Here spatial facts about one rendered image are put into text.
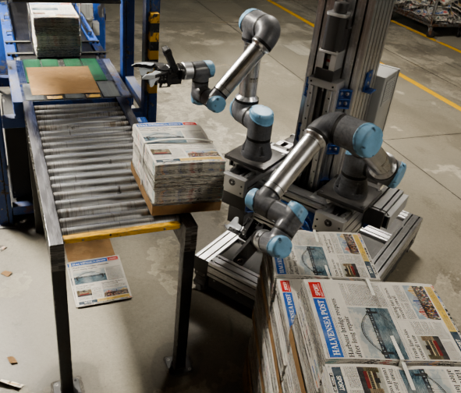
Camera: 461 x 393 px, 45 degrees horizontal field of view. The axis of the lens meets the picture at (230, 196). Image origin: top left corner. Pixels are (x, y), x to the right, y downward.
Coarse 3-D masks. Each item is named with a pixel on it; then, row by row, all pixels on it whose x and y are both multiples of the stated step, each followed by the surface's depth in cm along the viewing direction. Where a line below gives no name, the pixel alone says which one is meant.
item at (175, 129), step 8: (136, 128) 227; (144, 128) 228; (152, 128) 229; (160, 128) 230; (168, 128) 231; (176, 128) 232; (184, 128) 233; (192, 128) 234; (200, 128) 236; (136, 136) 228; (144, 136) 221; (152, 136) 222; (160, 136) 223; (168, 136) 225; (176, 136) 226; (184, 136) 227; (192, 136) 228; (200, 136) 229; (136, 144) 230; (136, 152) 231; (136, 160) 233; (136, 168) 234
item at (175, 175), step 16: (208, 144) 224; (160, 160) 206; (176, 160) 207; (192, 160) 209; (208, 160) 211; (224, 160) 213; (144, 176) 221; (160, 176) 206; (176, 176) 208; (192, 176) 210; (208, 176) 213; (160, 192) 209; (176, 192) 211; (192, 192) 214; (208, 192) 217
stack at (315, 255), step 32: (288, 256) 197; (320, 256) 199; (352, 256) 201; (256, 288) 225; (288, 288) 182; (256, 320) 223; (288, 320) 168; (256, 352) 221; (288, 352) 164; (256, 384) 218; (288, 384) 162
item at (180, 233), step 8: (120, 104) 306; (128, 104) 307; (128, 112) 298; (128, 120) 289; (136, 120) 290; (184, 216) 217; (192, 216) 218; (184, 224) 213; (192, 224) 213; (176, 232) 224; (184, 232) 213; (192, 232) 213; (184, 240) 214; (192, 240) 215; (184, 248) 216; (192, 248) 217
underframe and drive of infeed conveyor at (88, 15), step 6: (6, 0) 453; (78, 6) 485; (84, 6) 487; (90, 6) 488; (84, 12) 489; (90, 12) 491; (90, 18) 494; (84, 24) 416; (90, 24) 498; (96, 24) 499; (6, 30) 393; (12, 30) 387; (90, 30) 414; (96, 30) 502
